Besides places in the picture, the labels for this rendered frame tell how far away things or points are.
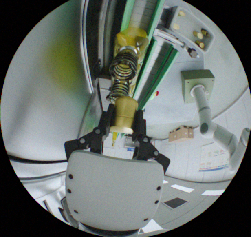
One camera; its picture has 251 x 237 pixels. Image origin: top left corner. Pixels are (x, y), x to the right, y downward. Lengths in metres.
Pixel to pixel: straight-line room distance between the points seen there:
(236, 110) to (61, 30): 3.81
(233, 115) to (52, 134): 3.83
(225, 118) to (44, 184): 3.92
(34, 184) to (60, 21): 0.28
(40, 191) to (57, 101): 0.21
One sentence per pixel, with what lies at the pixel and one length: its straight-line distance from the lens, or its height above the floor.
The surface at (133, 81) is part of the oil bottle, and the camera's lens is 0.17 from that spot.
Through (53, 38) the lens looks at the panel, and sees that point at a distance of 0.17.
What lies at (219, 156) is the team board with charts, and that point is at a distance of 3.80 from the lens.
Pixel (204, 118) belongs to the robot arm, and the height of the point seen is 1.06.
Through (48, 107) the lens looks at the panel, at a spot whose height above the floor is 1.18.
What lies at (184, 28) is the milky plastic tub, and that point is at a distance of 0.49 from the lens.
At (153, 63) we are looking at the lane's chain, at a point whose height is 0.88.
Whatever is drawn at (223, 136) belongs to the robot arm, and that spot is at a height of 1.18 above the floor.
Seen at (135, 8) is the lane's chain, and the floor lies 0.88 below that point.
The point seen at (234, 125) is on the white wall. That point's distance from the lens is 3.65.
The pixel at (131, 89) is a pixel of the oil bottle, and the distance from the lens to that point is 0.20.
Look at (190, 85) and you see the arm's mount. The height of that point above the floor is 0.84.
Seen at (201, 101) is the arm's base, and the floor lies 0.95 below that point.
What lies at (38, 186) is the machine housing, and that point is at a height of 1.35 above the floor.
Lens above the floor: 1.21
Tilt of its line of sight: 26 degrees down
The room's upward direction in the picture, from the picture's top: 171 degrees counter-clockwise
